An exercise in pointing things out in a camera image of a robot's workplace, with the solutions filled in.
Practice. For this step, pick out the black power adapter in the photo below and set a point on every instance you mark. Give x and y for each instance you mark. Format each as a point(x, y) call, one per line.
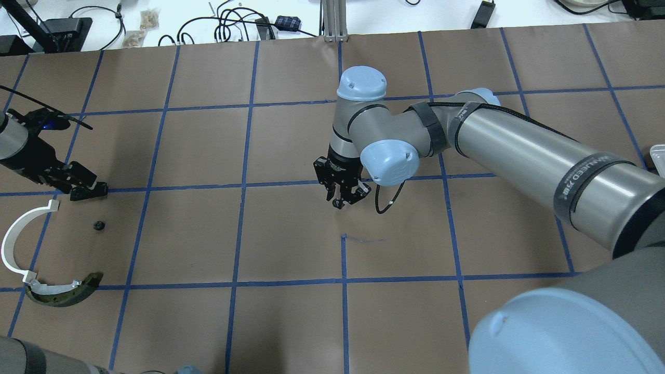
point(483, 15)

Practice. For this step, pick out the olive brake shoe part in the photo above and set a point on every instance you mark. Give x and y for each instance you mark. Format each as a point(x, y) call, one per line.
point(64, 295)

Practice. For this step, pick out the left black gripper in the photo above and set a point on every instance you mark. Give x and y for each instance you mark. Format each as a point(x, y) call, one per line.
point(30, 159)

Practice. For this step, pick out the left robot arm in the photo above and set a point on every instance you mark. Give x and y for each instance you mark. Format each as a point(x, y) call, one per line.
point(28, 155)

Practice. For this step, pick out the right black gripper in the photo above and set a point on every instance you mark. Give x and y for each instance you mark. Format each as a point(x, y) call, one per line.
point(340, 162)

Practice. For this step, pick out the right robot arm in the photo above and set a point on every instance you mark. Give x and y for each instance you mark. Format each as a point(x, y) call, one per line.
point(607, 320)

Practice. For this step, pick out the aluminium frame post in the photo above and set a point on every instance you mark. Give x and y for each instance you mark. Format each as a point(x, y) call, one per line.
point(333, 21)

